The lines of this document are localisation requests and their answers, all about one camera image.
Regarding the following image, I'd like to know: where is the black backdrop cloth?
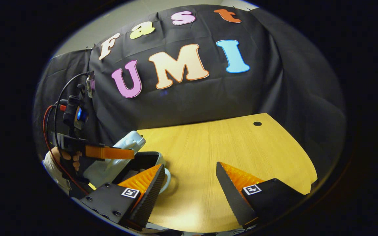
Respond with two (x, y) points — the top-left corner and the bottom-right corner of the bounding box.
(33, 4), (347, 184)

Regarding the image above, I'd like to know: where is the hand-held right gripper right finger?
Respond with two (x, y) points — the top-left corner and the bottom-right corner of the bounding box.
(216, 162), (307, 229)

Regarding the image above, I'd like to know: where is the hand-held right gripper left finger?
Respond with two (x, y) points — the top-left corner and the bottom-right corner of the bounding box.
(79, 164), (166, 231)

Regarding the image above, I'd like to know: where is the red cable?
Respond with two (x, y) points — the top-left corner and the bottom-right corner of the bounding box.
(43, 104), (90, 195)

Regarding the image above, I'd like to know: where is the black cable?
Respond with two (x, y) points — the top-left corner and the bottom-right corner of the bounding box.
(54, 71), (93, 148)

